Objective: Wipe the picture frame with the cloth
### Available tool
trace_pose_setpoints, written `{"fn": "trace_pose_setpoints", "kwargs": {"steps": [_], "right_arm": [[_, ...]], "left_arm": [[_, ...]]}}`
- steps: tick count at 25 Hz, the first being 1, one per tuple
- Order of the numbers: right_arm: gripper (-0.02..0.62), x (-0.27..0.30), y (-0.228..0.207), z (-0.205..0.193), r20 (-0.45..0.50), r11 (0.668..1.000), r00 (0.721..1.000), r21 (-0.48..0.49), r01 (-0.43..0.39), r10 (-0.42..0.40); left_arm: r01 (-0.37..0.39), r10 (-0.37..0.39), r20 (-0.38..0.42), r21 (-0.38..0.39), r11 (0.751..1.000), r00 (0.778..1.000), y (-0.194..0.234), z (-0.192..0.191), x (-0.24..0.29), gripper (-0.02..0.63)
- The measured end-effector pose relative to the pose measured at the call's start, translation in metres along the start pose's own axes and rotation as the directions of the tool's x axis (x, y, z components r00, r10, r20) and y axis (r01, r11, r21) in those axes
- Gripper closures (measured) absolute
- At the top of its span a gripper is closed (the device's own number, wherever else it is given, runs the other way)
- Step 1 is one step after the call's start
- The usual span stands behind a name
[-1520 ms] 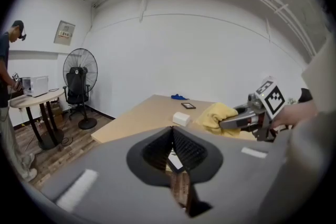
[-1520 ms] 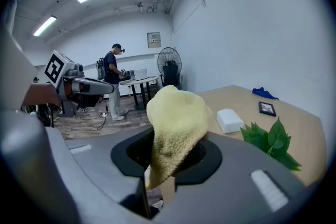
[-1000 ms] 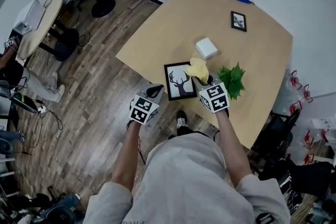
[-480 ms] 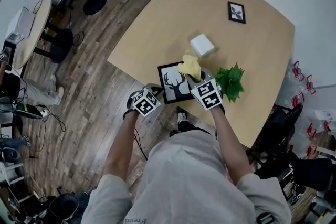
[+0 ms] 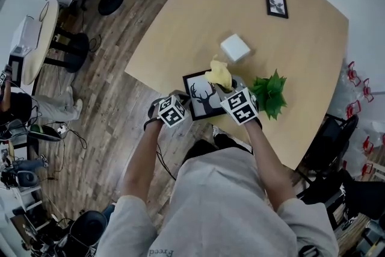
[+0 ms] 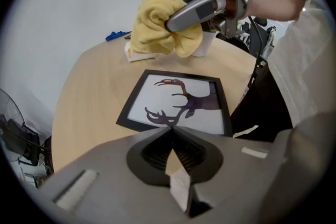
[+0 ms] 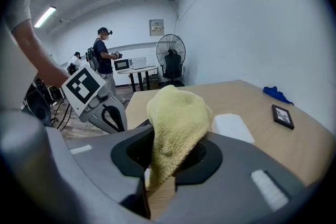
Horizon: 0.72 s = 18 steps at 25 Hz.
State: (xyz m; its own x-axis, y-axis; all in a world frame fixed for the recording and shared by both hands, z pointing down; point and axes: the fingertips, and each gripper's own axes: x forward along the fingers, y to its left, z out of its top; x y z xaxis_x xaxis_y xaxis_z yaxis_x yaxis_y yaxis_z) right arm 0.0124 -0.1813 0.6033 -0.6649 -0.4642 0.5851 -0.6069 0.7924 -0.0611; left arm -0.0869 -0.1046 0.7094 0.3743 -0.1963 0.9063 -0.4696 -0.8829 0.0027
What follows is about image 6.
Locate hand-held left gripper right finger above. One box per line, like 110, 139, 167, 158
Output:
172, 112, 335, 224

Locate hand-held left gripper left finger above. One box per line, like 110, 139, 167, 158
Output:
34, 127, 190, 224

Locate yellow cloth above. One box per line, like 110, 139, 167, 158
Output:
130, 0, 204, 58

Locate black deer picture frame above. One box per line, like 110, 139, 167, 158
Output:
116, 69, 234, 137

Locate person's right forearm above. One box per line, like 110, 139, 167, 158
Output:
246, 0, 309, 22

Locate green potted plant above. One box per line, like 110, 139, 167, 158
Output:
191, 30, 217, 58

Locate white box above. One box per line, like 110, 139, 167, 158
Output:
123, 41, 158, 63

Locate person's black trousers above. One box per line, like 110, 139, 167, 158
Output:
230, 56, 293, 142

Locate black floor fan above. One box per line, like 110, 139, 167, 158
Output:
0, 118, 55, 174

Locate blue cloth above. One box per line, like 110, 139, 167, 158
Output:
105, 30, 132, 42

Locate person's light grey shirt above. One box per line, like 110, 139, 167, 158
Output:
251, 0, 336, 134

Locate black standing fan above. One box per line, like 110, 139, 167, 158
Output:
0, 88, 27, 166

